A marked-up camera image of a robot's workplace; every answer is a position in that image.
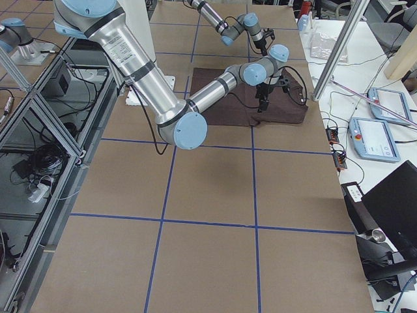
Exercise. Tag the black laptop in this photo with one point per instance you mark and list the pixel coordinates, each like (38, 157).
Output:
(392, 205)

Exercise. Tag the far blue teach pendant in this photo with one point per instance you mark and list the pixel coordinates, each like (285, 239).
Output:
(393, 100)

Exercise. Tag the aluminium frame post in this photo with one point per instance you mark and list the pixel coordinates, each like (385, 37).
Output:
(357, 11)

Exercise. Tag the silver foil bag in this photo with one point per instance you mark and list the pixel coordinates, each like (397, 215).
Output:
(321, 45)

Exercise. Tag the dark brown t-shirt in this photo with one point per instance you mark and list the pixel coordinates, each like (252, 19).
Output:
(240, 107)

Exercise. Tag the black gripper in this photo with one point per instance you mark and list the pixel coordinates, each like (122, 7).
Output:
(265, 89)
(259, 44)

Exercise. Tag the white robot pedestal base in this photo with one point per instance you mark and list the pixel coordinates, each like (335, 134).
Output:
(153, 87)

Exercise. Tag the near blue teach pendant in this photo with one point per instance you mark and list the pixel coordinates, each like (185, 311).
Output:
(373, 140)

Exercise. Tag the blue teach pendant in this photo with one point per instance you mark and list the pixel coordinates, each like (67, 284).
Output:
(373, 140)
(393, 100)

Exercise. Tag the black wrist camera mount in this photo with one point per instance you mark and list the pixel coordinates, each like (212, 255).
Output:
(282, 82)

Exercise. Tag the orange black electronics board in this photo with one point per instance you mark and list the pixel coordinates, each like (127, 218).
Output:
(338, 151)

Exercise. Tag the red cylinder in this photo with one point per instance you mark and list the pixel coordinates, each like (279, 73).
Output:
(305, 7)

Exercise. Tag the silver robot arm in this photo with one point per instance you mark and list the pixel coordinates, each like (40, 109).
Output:
(179, 122)
(231, 28)

